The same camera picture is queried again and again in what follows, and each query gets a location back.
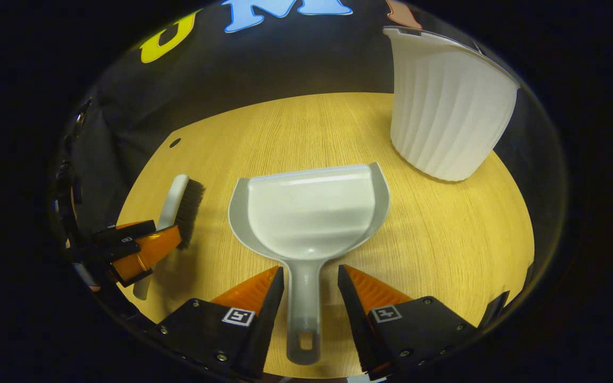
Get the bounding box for small white broom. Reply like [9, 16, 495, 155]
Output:
[132, 173, 206, 302]

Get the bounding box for white dustpan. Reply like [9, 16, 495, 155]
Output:
[227, 162, 391, 367]

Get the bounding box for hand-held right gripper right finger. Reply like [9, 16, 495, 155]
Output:
[337, 264, 481, 380]

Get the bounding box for white ribbed garbage bin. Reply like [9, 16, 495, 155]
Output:
[382, 26, 521, 183]

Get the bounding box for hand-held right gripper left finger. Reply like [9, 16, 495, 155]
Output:
[149, 265, 285, 380]

